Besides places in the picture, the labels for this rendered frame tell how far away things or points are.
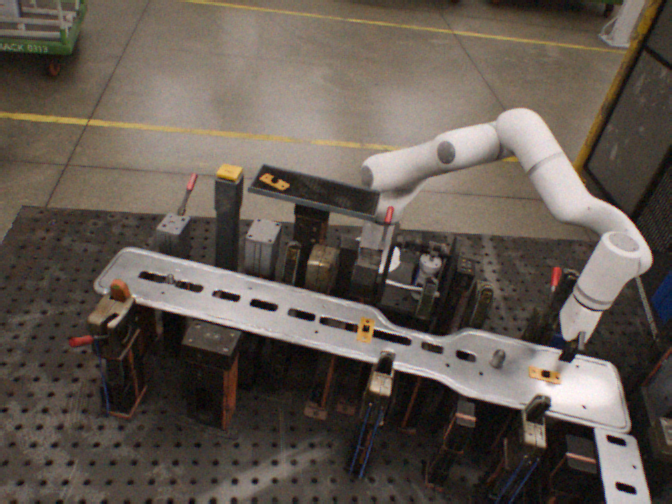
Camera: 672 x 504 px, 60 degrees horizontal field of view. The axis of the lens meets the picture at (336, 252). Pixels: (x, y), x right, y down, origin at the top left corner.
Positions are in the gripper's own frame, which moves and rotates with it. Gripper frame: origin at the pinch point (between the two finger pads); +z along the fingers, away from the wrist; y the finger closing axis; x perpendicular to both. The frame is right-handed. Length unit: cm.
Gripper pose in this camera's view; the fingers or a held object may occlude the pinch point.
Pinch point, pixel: (563, 343)
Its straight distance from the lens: 150.6
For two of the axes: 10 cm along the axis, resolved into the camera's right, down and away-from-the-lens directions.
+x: 9.7, 2.4, -0.7
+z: -1.4, 7.6, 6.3
